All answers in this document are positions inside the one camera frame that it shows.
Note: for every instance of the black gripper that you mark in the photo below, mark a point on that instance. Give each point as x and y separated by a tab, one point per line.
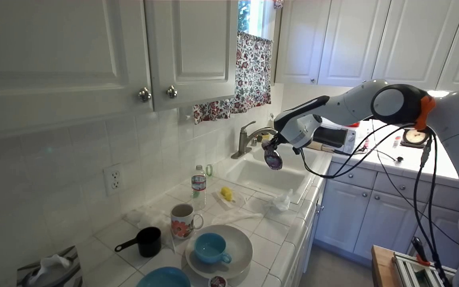
287	140

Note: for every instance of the purple floral dish soap bottle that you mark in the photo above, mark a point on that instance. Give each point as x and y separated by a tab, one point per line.
273	160

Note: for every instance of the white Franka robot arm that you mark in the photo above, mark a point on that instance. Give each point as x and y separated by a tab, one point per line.
453	121

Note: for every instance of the white sink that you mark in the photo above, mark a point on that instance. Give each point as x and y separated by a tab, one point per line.
261	175

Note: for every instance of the brushed metal faucet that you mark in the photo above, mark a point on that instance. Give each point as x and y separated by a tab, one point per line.
244	139

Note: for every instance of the crumpled white plastic bag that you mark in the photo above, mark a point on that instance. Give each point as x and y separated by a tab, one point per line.
281	206

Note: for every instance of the clear plastic sponge bag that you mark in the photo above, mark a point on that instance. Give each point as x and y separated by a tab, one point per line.
242	201

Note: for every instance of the yellow sponge piece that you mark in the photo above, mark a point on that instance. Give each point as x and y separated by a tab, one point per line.
226	193

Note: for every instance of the floral curtain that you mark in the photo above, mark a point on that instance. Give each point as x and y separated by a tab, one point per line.
250	69

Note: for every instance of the clear plastic water bottle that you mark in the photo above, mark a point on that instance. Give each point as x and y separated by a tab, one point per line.
198	185

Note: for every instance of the white lower cabinets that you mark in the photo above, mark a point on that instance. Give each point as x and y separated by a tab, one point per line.
357	212

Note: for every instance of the white round plate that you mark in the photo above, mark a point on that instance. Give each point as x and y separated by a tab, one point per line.
239	249

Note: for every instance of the silver cabinet knob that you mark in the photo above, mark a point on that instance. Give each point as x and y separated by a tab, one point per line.
171	91
145	94

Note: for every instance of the blue ceramic cup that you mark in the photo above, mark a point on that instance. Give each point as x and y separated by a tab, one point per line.
210	249

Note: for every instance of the floral ceramic mug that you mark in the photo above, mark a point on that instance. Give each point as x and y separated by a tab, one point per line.
182	223

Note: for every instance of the narrow white cabinet door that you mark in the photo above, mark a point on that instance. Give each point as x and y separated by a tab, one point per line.
191	48

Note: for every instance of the window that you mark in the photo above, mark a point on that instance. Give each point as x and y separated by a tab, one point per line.
258	16

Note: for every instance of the round black-rimmed object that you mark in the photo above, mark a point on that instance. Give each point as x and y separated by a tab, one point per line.
414	136

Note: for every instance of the small dark jar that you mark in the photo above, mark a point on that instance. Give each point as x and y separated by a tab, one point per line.
218	281

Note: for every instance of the black measuring cup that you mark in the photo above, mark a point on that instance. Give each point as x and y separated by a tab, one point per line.
150	241

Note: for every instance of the blue bowl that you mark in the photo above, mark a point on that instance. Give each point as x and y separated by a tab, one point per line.
164	278

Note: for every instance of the metal rails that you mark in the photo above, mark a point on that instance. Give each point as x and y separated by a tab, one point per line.
414	271

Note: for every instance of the wide white cabinet door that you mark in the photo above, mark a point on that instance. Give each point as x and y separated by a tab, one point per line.
54	57

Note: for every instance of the white wall outlet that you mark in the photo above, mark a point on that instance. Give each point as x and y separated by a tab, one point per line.
113	179

